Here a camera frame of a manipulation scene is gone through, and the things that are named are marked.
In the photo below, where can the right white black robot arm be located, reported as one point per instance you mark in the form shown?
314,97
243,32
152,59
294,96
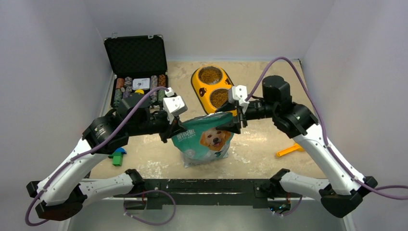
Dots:
341,191

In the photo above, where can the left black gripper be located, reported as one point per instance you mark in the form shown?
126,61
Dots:
170,130

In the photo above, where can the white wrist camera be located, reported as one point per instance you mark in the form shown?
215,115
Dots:
238,95
173,104

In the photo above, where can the yellow double pet bowl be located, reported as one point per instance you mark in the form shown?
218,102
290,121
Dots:
210,84

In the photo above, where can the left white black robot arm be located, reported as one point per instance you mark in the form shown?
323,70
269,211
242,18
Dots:
67,189

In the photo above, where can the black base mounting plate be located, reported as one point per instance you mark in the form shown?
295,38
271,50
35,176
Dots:
256,193

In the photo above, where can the yellow plastic scoop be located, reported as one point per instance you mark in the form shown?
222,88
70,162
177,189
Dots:
294,148

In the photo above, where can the black poker chip case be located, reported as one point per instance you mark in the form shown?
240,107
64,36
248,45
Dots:
137,57

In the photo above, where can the green dog food bag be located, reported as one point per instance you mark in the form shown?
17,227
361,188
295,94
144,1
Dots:
202,142

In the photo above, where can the green blue toy blocks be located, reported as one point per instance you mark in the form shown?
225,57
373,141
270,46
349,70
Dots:
117,157

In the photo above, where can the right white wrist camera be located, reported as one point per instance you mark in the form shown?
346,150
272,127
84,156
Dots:
238,95

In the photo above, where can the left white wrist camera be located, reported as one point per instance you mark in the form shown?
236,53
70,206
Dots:
173,104

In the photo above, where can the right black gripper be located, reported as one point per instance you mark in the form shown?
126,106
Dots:
235,127

